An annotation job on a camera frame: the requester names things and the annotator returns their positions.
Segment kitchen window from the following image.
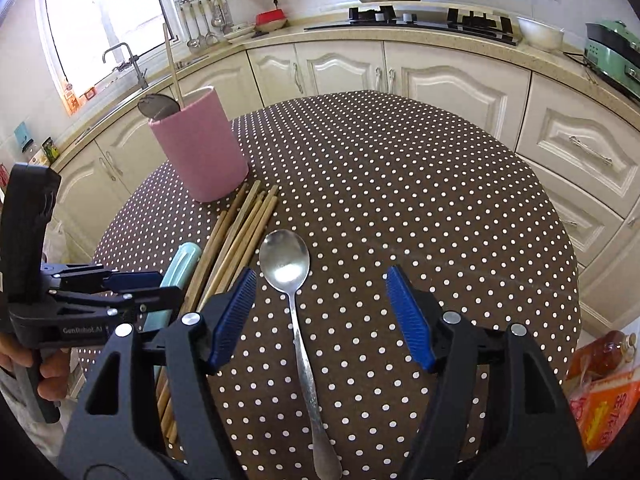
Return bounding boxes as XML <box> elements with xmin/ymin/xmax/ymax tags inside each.
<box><xmin>42</xmin><ymin>0</ymin><xmax>173</xmax><ymax>113</ymax></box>

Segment white plate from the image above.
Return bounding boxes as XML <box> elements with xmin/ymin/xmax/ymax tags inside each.
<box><xmin>224</xmin><ymin>24</ymin><xmax>257</xmax><ymax>44</ymax></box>

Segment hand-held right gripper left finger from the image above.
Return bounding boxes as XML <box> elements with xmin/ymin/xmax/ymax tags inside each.
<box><xmin>57</xmin><ymin>266</ymin><xmax>258</xmax><ymax>480</ymax></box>

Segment metal sink faucet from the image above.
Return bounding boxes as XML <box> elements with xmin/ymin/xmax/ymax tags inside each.
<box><xmin>102</xmin><ymin>42</ymin><xmax>149</xmax><ymax>92</ymax></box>

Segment black gas stove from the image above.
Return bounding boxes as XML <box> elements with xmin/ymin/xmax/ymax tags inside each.
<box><xmin>304</xmin><ymin>4</ymin><xmax>523</xmax><ymax>47</ymax></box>

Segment pink utensil holder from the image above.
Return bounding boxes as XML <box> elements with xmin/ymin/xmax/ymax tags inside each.
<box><xmin>148</xmin><ymin>86</ymin><xmax>249</xmax><ymax>203</ymax></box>

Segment mint green handled utensil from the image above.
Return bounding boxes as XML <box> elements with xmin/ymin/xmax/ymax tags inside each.
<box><xmin>141</xmin><ymin>241</ymin><xmax>203</xmax><ymax>333</ymax></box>

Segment red lidded bowl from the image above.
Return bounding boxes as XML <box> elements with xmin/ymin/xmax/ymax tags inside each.
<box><xmin>255</xmin><ymin>8</ymin><xmax>290</xmax><ymax>31</ymax></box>

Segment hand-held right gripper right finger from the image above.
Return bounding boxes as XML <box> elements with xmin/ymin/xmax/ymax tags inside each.
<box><xmin>385</xmin><ymin>265</ymin><xmax>588</xmax><ymax>480</ymax></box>

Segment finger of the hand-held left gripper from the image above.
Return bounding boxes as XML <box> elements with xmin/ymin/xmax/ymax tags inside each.
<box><xmin>48</xmin><ymin>286</ymin><xmax>185</xmax><ymax>333</ymax></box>
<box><xmin>42</xmin><ymin>262</ymin><xmax>163</xmax><ymax>293</ymax></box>

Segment pile of bamboo chopsticks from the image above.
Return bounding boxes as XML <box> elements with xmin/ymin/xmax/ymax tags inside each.
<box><xmin>155</xmin><ymin>180</ymin><xmax>280</xmax><ymax>446</ymax></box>

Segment long bamboo chopstick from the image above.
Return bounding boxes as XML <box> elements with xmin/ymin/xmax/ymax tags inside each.
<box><xmin>164</xmin><ymin>24</ymin><xmax>184</xmax><ymax>109</ymax></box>

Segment cream base cabinet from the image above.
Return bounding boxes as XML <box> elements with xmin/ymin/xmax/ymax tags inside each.
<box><xmin>50</xmin><ymin>35</ymin><xmax>640</xmax><ymax>341</ymax></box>

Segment metal spoon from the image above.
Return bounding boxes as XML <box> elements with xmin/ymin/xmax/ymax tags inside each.
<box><xmin>137</xmin><ymin>94</ymin><xmax>181</xmax><ymax>121</ymax></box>
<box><xmin>258</xmin><ymin>229</ymin><xmax>343</xmax><ymax>480</ymax></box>

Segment brown polka dot tablecloth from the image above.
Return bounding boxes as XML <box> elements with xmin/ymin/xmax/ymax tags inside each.
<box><xmin>77</xmin><ymin>89</ymin><xmax>581</xmax><ymax>480</ymax></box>

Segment green electric cooker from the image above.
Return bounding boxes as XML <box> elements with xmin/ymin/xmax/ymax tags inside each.
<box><xmin>582</xmin><ymin>20</ymin><xmax>640</xmax><ymax>103</ymax></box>

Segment orange packet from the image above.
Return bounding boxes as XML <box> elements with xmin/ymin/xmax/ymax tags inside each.
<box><xmin>567</xmin><ymin>370</ymin><xmax>640</xmax><ymax>453</ymax></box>

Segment orange bottle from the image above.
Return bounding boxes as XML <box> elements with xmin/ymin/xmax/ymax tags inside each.
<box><xmin>62</xmin><ymin>82</ymin><xmax>81</xmax><ymax>116</ymax></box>

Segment person's left hand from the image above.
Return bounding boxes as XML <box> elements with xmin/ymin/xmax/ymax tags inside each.
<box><xmin>0</xmin><ymin>332</ymin><xmax>68</xmax><ymax>402</ymax></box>

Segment cooking oil bottle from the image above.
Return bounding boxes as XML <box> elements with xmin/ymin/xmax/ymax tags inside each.
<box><xmin>567</xmin><ymin>330</ymin><xmax>638</xmax><ymax>396</ymax></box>

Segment hanging metal ladle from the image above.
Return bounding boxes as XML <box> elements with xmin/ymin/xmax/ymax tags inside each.
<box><xmin>200</xmin><ymin>1</ymin><xmax>220</xmax><ymax>45</ymax></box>
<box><xmin>180</xmin><ymin>4</ymin><xmax>202</xmax><ymax>51</ymax></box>
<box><xmin>191</xmin><ymin>3</ymin><xmax>208</xmax><ymax>46</ymax></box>

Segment white bowl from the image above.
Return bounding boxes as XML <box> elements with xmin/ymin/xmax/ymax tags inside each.
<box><xmin>516</xmin><ymin>16</ymin><xmax>565</xmax><ymax>52</ymax></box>

